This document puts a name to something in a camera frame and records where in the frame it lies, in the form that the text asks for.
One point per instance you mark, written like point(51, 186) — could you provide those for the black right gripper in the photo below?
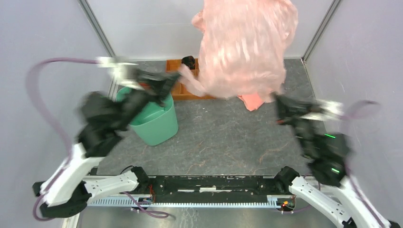
point(285, 106)

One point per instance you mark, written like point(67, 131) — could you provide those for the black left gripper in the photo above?
point(159, 85)

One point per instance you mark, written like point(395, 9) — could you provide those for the green plastic trash bin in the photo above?
point(156, 124)

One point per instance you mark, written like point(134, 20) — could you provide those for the pink plastic trash bag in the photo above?
point(242, 48)

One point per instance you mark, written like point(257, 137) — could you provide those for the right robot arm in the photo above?
point(348, 207)

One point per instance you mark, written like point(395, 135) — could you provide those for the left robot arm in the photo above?
point(66, 193)

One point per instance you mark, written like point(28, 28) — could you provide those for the pink cloth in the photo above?
point(252, 102)

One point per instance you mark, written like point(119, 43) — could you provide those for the rolled tie with orange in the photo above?
point(189, 61)

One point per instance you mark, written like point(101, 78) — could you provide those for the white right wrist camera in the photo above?
point(328, 110)

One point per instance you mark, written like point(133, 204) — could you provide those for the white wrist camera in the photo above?
point(328, 110)
point(121, 72)

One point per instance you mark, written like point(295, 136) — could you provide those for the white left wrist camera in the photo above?
point(121, 72)

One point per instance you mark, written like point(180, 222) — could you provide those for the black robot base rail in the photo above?
point(210, 189)

